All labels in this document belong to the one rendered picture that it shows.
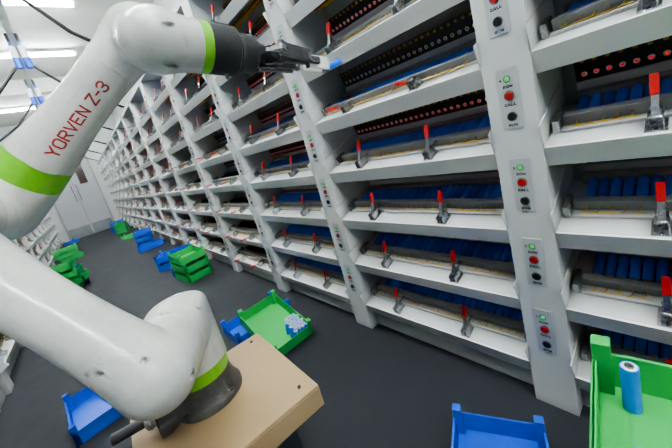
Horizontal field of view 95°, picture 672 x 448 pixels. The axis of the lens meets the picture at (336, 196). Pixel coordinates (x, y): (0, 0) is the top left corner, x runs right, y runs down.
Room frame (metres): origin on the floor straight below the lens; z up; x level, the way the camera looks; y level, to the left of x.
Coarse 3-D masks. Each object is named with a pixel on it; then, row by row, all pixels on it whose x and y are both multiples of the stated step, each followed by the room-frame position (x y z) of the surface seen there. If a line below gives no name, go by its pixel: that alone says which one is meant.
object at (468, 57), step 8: (464, 56) 0.75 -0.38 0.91; (472, 56) 0.74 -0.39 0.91; (440, 64) 0.81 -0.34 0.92; (448, 64) 0.79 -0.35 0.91; (456, 64) 0.77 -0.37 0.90; (464, 64) 0.74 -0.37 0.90; (424, 72) 0.84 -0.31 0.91; (432, 72) 0.82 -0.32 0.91; (440, 72) 0.81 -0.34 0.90; (400, 80) 0.90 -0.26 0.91; (408, 80) 0.88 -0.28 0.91; (376, 88) 0.98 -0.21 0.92; (384, 88) 0.95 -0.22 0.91; (392, 88) 0.93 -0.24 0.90; (360, 96) 1.02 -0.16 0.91; (368, 96) 1.00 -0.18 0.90; (376, 96) 0.96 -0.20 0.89; (336, 104) 1.12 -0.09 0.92; (352, 104) 1.06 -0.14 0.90; (328, 112) 1.14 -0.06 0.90
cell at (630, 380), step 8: (624, 368) 0.31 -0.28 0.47; (632, 368) 0.30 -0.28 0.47; (624, 376) 0.30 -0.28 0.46; (632, 376) 0.30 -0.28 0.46; (624, 384) 0.30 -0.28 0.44; (632, 384) 0.30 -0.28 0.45; (640, 384) 0.30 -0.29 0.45; (624, 392) 0.31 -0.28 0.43; (632, 392) 0.30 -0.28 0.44; (640, 392) 0.30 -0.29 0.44; (624, 400) 0.31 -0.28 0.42; (632, 400) 0.30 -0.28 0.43; (640, 400) 0.30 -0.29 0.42; (632, 408) 0.30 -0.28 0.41; (640, 408) 0.30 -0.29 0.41
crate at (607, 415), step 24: (600, 336) 0.34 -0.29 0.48; (600, 360) 0.33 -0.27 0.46; (624, 360) 0.33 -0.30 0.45; (648, 360) 0.32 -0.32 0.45; (600, 384) 0.34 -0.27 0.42; (648, 384) 0.32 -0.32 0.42; (600, 408) 0.32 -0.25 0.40; (624, 408) 0.31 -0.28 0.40; (648, 408) 0.30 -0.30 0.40; (600, 432) 0.29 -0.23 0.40; (624, 432) 0.28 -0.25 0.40; (648, 432) 0.28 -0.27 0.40
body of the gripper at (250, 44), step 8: (248, 40) 0.66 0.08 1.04; (256, 40) 0.67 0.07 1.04; (248, 48) 0.65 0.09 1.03; (256, 48) 0.66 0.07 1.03; (264, 48) 0.68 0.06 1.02; (248, 56) 0.65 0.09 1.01; (256, 56) 0.66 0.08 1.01; (264, 56) 0.69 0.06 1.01; (272, 56) 0.69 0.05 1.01; (248, 64) 0.66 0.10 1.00; (256, 64) 0.67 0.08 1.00; (272, 64) 0.74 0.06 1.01; (240, 72) 0.68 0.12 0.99; (248, 72) 0.68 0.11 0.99
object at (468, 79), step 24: (384, 72) 1.08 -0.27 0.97; (456, 72) 0.76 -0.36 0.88; (480, 72) 0.69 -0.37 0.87; (336, 96) 1.24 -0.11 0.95; (384, 96) 0.94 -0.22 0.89; (408, 96) 0.84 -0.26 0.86; (432, 96) 0.79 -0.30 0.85; (312, 120) 1.15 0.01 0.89; (336, 120) 1.07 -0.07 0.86; (360, 120) 1.00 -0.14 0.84
